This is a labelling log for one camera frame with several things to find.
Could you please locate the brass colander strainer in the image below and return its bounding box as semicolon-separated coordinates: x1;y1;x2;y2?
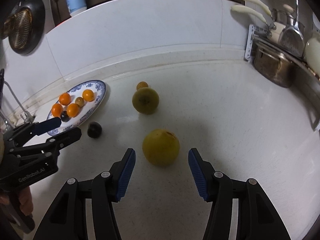
1;7;33;49

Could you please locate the small brown fruit back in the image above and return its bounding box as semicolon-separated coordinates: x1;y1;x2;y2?
136;81;149;90

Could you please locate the large yellow pear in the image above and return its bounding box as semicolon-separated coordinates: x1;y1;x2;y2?
142;129;180;167

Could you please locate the metal skimmer ladle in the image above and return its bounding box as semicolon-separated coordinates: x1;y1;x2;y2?
278;0;305;57

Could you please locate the dark plum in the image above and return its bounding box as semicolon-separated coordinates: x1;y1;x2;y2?
87;122;103;139
60;111;70;122

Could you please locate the small orange mandarin back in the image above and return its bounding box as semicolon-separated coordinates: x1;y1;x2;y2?
67;103;80;118

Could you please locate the white dish rack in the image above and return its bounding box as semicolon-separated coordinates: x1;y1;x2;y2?
243;24;320;132

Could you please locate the blue white porcelain plate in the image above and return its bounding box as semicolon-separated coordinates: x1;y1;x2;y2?
47;80;107;136

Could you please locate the white ceramic jug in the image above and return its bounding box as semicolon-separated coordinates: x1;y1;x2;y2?
305;31;320;76

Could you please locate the person left hand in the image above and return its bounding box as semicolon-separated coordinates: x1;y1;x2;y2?
1;187;34;216

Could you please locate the stainless steel pot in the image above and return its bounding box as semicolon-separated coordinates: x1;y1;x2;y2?
253;41;297;88

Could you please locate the tall chrome kitchen faucet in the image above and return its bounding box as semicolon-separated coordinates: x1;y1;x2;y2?
0;112;14;134

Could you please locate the black frying pan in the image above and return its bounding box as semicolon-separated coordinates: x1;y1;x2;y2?
8;0;46;55

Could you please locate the brown kiwi fruit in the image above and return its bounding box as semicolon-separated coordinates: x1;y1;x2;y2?
75;96;85;108

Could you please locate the thin chrome water faucet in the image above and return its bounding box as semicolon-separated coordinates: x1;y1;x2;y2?
2;81;36;124

